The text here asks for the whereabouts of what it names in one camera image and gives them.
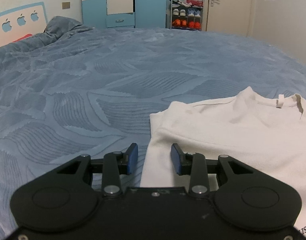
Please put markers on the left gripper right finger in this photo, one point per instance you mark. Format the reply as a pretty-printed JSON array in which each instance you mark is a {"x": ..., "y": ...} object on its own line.
[{"x": 193, "y": 165}]

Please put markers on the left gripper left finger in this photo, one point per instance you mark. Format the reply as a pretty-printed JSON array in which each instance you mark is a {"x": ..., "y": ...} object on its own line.
[{"x": 116, "y": 164}]

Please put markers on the white headboard with apples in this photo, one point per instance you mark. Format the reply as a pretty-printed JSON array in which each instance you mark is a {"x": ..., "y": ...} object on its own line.
[{"x": 19, "y": 21}]

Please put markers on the red pillow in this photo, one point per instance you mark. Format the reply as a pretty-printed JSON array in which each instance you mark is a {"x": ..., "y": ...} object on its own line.
[{"x": 23, "y": 37}]

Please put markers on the shoe rack with shoes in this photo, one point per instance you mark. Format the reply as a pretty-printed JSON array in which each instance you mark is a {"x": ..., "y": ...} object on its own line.
[{"x": 184, "y": 14}]

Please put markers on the blue and white wardrobe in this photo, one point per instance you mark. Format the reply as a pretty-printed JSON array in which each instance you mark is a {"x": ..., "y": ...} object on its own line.
[{"x": 104, "y": 14}]

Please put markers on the bronze wall switch plate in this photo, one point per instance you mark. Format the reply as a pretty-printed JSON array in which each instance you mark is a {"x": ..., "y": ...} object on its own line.
[{"x": 65, "y": 5}]

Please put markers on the blue textured bedspread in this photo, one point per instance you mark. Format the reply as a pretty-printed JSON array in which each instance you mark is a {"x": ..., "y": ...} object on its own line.
[{"x": 74, "y": 90}]

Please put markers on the white long-sleeve Nevada shirt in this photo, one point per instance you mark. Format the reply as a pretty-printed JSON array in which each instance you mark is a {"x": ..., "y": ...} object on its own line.
[{"x": 266, "y": 134}]

